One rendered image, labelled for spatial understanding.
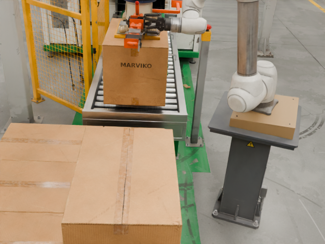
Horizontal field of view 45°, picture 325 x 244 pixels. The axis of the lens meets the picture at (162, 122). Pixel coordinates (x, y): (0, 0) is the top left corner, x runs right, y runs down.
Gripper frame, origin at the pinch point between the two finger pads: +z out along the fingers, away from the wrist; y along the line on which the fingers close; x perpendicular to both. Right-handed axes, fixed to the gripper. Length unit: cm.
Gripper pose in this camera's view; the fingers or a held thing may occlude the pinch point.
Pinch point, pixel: (137, 22)
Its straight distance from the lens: 240.2
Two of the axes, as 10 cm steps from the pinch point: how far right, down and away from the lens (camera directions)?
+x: -0.2, -5.1, 8.6
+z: -10.0, -0.4, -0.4
